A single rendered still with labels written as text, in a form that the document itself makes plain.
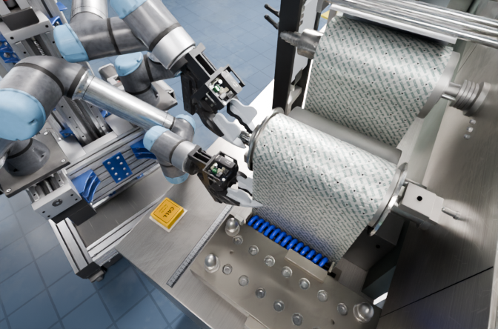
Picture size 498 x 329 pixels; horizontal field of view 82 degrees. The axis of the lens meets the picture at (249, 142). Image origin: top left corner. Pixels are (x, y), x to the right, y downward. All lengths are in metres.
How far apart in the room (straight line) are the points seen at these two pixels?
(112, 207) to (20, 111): 1.15
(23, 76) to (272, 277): 0.72
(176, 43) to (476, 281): 0.52
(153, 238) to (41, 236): 1.38
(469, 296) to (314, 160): 0.27
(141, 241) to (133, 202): 0.92
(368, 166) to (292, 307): 0.35
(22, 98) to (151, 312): 1.31
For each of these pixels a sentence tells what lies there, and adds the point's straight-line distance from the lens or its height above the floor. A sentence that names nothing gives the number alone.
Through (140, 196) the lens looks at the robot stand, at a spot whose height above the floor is 0.21.
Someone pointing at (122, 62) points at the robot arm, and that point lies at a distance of 1.27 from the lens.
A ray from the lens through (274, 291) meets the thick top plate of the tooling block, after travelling 0.70.
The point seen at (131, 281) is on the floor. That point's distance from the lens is 1.88.
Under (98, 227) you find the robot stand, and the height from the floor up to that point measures 0.21.
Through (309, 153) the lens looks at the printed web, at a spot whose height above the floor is 1.31.
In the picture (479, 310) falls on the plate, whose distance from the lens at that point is 0.36.
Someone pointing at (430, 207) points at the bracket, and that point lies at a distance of 0.56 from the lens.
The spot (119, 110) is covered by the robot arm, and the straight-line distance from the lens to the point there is 0.89.
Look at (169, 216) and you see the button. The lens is 0.90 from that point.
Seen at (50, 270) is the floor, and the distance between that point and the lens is 2.10.
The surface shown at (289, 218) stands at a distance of 0.68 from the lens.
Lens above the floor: 1.72
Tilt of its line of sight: 51 degrees down
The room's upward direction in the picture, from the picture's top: straight up
